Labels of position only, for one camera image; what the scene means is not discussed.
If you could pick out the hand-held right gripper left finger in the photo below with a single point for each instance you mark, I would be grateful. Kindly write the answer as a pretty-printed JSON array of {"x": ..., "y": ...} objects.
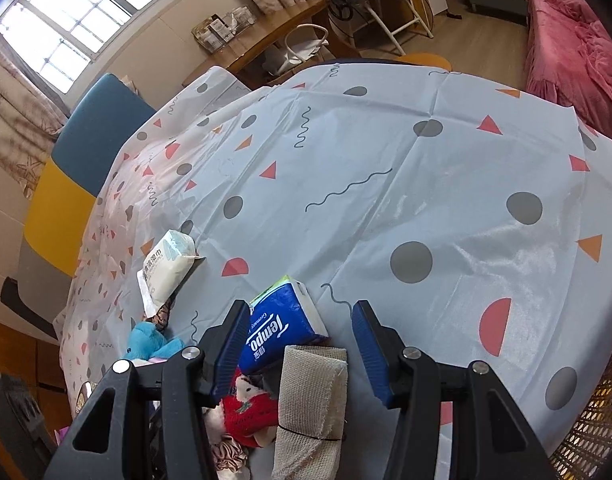
[{"x": 231, "y": 350}]

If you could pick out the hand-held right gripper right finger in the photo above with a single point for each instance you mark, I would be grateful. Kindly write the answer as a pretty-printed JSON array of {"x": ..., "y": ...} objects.
[{"x": 371, "y": 355}]

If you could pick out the blue tissue pack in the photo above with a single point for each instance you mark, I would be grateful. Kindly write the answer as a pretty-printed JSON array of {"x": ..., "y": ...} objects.
[{"x": 281, "y": 330}]

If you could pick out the red plush hat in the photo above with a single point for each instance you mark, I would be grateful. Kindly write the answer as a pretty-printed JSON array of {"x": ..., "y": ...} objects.
[{"x": 248, "y": 410}]

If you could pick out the white waffle cloth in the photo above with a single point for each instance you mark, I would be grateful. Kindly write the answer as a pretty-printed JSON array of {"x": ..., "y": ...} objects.
[{"x": 311, "y": 400}]

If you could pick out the brown scrunchie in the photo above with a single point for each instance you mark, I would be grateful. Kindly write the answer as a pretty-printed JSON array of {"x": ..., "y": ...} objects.
[{"x": 162, "y": 316}]

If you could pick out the blue plush elephant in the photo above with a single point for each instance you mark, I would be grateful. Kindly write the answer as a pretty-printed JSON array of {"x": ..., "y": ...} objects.
[{"x": 148, "y": 337}]

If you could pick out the pink scrunchie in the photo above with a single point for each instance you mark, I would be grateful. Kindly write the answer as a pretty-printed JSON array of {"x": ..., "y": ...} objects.
[{"x": 228, "y": 457}]

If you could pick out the white wet wipes pack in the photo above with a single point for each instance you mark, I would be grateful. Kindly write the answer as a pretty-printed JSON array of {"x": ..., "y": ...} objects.
[{"x": 163, "y": 265}]

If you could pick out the printed tablecloth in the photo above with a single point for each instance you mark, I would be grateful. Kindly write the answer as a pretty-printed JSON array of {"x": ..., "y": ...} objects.
[{"x": 386, "y": 160}]

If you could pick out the grey yellow blue chair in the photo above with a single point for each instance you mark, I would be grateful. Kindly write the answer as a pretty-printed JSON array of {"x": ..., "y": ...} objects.
[{"x": 61, "y": 210}]

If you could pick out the wicker chair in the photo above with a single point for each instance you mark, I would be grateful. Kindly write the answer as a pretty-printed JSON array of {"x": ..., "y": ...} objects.
[{"x": 596, "y": 420}]

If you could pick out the white tote bag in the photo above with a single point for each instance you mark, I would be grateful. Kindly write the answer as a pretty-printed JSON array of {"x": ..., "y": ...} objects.
[{"x": 306, "y": 45}]

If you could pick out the wooden desk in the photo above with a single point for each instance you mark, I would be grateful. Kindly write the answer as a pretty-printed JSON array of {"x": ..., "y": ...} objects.
[{"x": 266, "y": 35}]

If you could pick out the clear desk organizer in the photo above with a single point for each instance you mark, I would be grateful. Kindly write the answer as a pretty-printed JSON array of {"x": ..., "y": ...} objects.
[{"x": 221, "y": 30}]

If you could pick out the starfish print curtain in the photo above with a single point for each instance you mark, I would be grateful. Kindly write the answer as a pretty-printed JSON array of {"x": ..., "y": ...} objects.
[{"x": 16, "y": 110}]

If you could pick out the pink bed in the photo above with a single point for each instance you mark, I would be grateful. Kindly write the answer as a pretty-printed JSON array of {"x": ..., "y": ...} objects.
[{"x": 571, "y": 50}]

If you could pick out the window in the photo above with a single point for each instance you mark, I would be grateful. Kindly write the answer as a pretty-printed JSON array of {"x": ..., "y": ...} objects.
[{"x": 86, "y": 15}]

